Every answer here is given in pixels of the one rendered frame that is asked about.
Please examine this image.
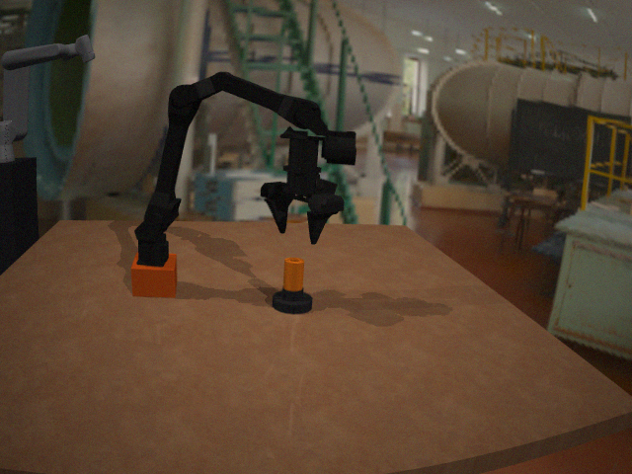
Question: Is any orange knob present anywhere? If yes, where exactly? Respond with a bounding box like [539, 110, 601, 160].
[283, 258, 304, 291]

